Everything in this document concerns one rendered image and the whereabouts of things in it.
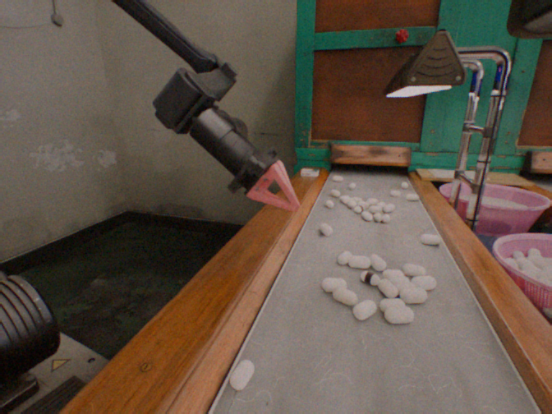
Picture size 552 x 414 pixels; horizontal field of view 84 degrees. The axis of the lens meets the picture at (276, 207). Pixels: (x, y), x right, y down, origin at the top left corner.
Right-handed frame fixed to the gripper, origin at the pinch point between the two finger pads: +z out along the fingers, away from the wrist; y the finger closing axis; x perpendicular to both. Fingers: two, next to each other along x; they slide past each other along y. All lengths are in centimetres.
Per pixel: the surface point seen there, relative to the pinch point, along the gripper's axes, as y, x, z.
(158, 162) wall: 168, 118, -99
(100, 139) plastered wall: 155, 129, -142
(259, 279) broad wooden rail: -5.8, 10.6, 3.7
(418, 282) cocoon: 0.4, -4.4, 21.9
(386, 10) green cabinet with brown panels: 85, -45, -20
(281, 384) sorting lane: -21.4, 7.1, 11.0
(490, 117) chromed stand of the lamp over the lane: 28.7, -31.4, 17.8
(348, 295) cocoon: -6.3, 2.0, 14.1
